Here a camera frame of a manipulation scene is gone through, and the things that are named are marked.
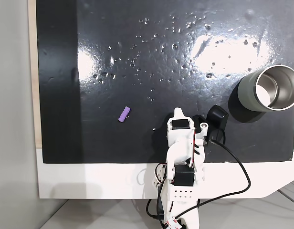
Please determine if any purple pen grip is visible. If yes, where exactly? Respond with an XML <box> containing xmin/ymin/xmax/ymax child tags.
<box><xmin>118</xmin><ymin>106</ymin><xmax>131</xmax><ymax>123</ymax></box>

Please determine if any black table mat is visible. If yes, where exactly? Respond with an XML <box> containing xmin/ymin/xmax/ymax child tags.
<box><xmin>36</xmin><ymin>0</ymin><xmax>294</xmax><ymax>165</ymax></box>

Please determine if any pale green steel mug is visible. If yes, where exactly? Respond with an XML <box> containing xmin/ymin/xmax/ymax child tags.
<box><xmin>237</xmin><ymin>64</ymin><xmax>294</xmax><ymax>124</ymax></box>

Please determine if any black camera box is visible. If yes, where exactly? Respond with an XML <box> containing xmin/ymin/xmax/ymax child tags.
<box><xmin>193</xmin><ymin>104</ymin><xmax>230</xmax><ymax>144</ymax></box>

